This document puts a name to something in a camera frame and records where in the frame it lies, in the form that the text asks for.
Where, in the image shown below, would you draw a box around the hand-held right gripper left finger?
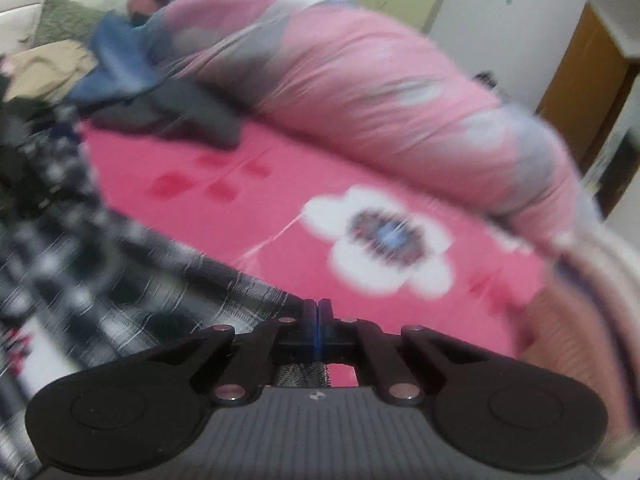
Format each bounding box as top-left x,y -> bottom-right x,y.
127,299 -> 317,406

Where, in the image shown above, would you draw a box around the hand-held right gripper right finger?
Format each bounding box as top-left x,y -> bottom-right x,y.
316,299 -> 511,406

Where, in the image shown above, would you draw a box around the black white plaid pants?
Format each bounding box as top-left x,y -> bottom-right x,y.
0,100 -> 328,480

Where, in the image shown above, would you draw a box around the stack of folded clothes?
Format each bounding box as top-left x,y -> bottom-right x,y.
520,230 -> 640,461

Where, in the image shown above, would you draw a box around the pink floral blanket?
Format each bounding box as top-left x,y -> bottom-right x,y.
80,120 -> 556,391

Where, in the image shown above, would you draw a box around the dark grey garment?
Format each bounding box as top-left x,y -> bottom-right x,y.
90,80 -> 243,151

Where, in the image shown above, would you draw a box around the pink floral duvet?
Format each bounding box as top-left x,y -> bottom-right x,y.
150,0 -> 601,256

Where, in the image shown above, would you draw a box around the blue cloth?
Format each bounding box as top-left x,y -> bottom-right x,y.
67,12 -> 166,106

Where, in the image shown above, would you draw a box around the brown wooden door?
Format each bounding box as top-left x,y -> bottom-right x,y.
535,2 -> 631,161

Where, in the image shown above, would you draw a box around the beige garment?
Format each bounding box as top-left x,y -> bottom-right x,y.
2,40 -> 98,103

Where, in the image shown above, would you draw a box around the green patterned pillow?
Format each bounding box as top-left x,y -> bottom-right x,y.
32,0 -> 108,51

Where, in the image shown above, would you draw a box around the pink white headboard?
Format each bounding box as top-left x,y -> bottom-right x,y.
0,0 -> 166,61

